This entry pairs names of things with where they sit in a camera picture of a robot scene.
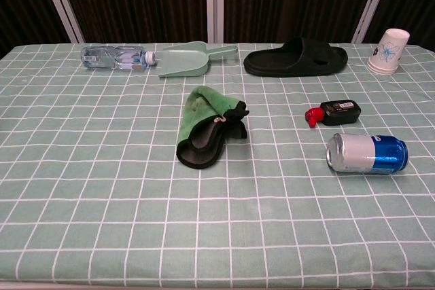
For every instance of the white frame post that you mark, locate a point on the white frame post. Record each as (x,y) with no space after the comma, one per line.
(372,1)
(214,1)
(61,1)

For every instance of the silver and blue drink can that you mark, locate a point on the silver and blue drink can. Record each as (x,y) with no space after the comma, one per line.
(360,152)

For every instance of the green black cloth bag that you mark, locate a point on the green black cloth bag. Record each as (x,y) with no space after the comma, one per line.
(197,117)

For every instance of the black rubber slipper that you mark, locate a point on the black rubber slipper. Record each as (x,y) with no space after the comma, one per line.
(292,62)

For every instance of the white flower-print paper cups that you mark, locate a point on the white flower-print paper cups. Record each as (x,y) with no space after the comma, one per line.
(389,50)

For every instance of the clear plastic water bottle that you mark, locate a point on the clear plastic water bottle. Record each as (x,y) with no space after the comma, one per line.
(108,57)

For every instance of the black bottle with red cap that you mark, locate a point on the black bottle with red cap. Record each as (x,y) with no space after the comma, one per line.
(340,111)

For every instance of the pale green plastic scoop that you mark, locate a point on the pale green plastic scoop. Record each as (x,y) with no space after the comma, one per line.
(185,62)

